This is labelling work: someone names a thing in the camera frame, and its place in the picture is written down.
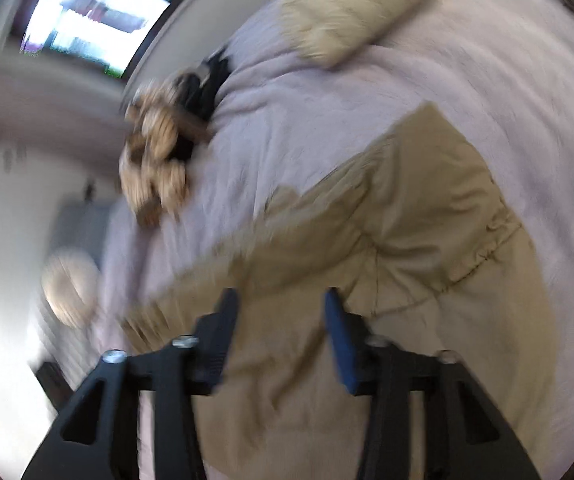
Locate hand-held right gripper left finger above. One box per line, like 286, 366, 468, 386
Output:
21, 287, 240, 480

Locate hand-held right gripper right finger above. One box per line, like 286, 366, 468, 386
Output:
323, 287, 542, 480

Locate khaki puffer jacket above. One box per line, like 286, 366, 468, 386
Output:
117, 101, 560, 480

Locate dark clothes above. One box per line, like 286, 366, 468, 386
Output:
177, 50, 232, 161

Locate white round pillow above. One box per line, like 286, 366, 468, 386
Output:
42, 249, 100, 328

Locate cream striped robe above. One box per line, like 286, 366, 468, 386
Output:
119, 72, 215, 228

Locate bed with lilac cover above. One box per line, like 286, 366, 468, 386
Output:
87, 0, 574, 480

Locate folded cream puffer jacket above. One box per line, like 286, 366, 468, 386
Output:
281, 0, 435, 68

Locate window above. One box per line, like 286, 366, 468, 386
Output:
19, 0, 212, 81

